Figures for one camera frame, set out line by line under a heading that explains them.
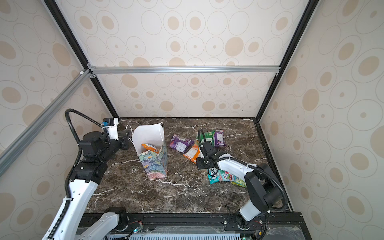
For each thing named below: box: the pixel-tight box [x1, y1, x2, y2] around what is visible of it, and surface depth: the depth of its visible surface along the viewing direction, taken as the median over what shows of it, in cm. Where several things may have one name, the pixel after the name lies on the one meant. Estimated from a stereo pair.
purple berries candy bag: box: [214, 129, 226, 147], surface depth 105 cm
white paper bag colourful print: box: [125, 122, 168, 180], surface depth 83 cm
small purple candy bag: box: [169, 134, 195, 153], surface depth 102 cm
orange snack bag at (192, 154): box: [183, 143, 201, 164], surface depth 98 cm
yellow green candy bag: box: [231, 178, 247, 188], surface depth 87 cm
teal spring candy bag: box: [207, 168, 239, 185], surface depth 87 cm
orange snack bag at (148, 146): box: [141, 143, 160, 154], surface depth 89 cm
